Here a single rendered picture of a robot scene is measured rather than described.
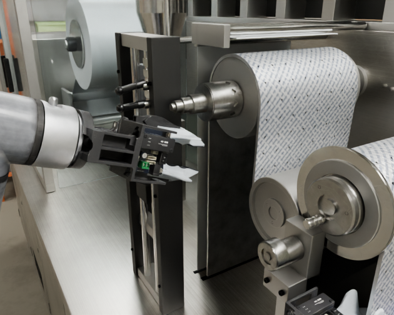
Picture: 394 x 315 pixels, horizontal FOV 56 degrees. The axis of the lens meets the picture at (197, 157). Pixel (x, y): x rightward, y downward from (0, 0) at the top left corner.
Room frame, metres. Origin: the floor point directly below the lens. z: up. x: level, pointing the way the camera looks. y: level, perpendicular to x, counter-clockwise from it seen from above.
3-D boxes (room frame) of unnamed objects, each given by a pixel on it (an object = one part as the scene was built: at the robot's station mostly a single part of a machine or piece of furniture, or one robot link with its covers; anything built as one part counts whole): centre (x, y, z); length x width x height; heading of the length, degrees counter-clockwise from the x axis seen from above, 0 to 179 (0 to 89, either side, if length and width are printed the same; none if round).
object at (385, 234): (0.42, -0.18, 1.25); 0.15 x 0.01 x 0.15; 31
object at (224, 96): (0.62, -0.04, 1.33); 0.06 x 0.06 x 0.06; 31
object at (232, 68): (0.70, -0.17, 1.33); 0.25 x 0.14 x 0.14; 121
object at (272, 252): (0.41, -0.10, 1.18); 0.04 x 0.02 x 0.04; 31
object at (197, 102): (0.59, 0.02, 1.33); 0.06 x 0.03 x 0.03; 121
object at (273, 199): (0.59, -0.23, 1.17); 0.26 x 0.12 x 0.12; 121
